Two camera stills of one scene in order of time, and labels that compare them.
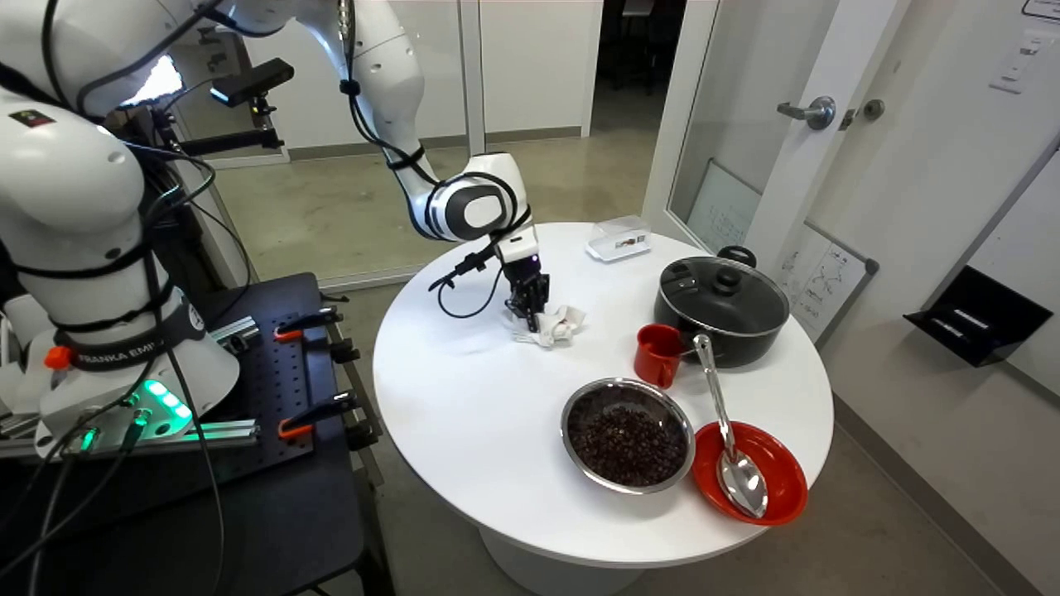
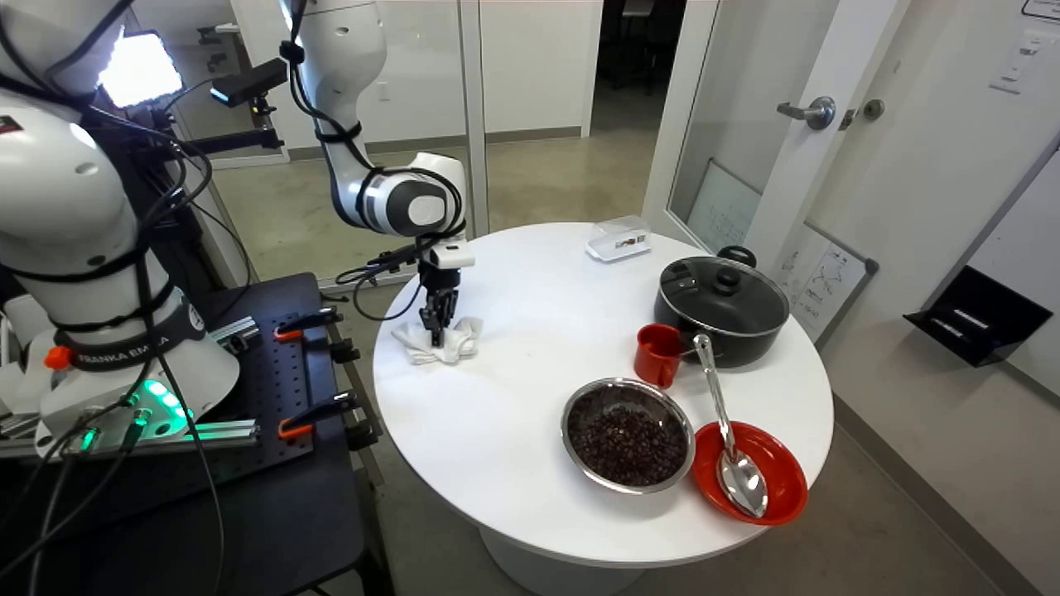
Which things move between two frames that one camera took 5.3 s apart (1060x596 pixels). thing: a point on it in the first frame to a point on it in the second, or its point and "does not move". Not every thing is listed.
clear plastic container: x=615 y=246 does not move
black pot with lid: x=728 y=298 does not move
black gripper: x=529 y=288 to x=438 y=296
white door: x=767 y=119 does not move
